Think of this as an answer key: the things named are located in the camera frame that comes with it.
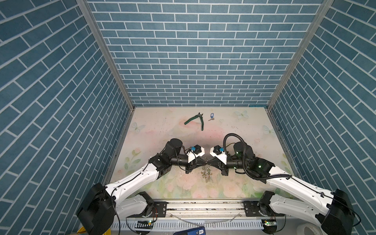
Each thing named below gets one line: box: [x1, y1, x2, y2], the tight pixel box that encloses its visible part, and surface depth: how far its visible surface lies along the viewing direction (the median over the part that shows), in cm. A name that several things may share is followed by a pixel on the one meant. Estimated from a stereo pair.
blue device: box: [173, 226, 207, 235], surface depth 67 cm
